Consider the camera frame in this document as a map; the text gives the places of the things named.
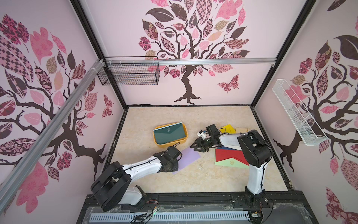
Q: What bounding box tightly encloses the yellow plastic storage box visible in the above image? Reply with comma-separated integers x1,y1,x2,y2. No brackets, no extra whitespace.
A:
152,122,189,148

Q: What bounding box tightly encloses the red envelope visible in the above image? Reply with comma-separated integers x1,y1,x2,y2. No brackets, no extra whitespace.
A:
215,148,249,165

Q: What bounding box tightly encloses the purple envelope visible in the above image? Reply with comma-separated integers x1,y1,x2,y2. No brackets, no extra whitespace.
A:
173,147,201,174

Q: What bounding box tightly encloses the dark green envelope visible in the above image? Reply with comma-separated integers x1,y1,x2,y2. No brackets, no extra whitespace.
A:
153,122,187,145

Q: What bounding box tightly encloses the light green envelope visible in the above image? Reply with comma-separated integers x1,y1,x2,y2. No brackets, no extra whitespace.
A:
215,158,249,169

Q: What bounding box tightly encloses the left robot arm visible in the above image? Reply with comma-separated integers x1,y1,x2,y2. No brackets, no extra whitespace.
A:
90,146,182,212

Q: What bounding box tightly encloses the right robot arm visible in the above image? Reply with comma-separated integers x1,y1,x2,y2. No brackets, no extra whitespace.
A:
190,124,273,207

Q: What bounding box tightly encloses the yellow envelope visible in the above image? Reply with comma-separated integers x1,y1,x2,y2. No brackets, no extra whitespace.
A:
218,124,236,134

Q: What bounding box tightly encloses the white envelope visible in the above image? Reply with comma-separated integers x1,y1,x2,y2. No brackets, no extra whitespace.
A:
219,134,241,150

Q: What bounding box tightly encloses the beige envelope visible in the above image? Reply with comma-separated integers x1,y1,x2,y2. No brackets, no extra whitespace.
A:
235,127,249,134

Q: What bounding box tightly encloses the white cable duct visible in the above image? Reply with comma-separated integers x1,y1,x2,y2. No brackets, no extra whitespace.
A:
89,211,250,224

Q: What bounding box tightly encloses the black wire basket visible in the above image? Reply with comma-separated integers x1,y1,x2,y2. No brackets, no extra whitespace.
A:
98,56,160,86

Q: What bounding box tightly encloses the white wire shelf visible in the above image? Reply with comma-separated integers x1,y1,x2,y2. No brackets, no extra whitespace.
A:
272,79,328,146

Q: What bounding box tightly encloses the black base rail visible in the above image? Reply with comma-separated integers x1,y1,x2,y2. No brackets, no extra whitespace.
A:
77,191,318,224

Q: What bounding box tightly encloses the aluminium rail back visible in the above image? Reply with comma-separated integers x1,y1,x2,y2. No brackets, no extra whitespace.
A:
106,58,277,65

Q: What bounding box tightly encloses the aluminium rail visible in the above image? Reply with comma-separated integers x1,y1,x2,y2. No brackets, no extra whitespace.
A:
106,58,277,65
1,59,105,213

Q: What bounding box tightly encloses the aluminium rail left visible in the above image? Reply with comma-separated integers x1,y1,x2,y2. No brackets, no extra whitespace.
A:
1,59,105,213

